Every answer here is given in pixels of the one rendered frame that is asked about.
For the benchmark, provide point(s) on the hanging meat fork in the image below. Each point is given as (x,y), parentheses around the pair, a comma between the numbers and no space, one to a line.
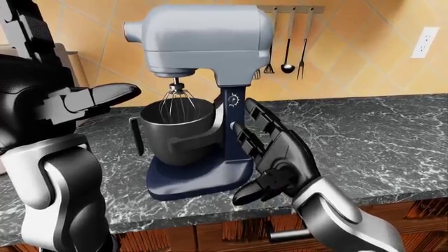
(303,52)

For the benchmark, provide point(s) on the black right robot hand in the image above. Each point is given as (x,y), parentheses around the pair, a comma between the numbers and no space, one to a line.
(280,147)

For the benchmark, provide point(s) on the wooden cabinet drawer front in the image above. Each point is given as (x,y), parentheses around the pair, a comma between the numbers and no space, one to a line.
(245,233)

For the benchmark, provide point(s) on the white wall power outlet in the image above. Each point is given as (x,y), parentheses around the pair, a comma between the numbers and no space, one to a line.
(425,42)

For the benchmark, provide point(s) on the metal utensil wall rail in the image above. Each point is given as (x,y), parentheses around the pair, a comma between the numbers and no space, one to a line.
(297,9)

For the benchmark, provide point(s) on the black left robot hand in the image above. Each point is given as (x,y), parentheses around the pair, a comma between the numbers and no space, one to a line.
(42,86)

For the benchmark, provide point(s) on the grey and blue stand mixer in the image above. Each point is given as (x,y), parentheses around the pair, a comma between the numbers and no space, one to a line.
(213,168)

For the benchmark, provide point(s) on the hanging slotted spatula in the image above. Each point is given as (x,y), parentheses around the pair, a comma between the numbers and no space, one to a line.
(270,59)

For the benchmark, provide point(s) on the silver stand mixer head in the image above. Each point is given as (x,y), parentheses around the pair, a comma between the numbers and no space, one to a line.
(206,39)

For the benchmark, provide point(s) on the dark metal mixing bowl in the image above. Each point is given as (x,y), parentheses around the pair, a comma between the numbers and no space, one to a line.
(178,136)

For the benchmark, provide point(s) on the hanging black ladle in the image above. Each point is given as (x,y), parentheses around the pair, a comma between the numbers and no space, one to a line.
(287,52)

